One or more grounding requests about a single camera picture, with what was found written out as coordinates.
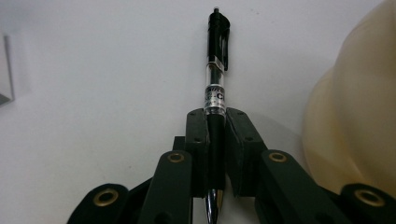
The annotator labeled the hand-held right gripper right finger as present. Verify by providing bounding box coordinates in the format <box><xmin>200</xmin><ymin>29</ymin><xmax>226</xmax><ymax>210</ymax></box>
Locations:
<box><xmin>225</xmin><ymin>107</ymin><xmax>353</xmax><ymax>224</ymax></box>

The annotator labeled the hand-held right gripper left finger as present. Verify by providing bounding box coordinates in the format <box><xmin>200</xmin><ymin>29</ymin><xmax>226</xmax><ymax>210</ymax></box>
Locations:
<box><xmin>136</xmin><ymin>107</ymin><xmax>209</xmax><ymax>224</ymax></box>

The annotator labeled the cream ribbed pen holder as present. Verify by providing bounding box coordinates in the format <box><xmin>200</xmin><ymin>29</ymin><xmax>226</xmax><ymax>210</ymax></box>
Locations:
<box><xmin>301</xmin><ymin>0</ymin><xmax>396</xmax><ymax>199</ymax></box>

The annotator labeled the black pen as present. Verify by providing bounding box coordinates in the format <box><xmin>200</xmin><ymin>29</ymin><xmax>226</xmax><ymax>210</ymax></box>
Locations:
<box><xmin>204</xmin><ymin>7</ymin><xmax>232</xmax><ymax>224</ymax></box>

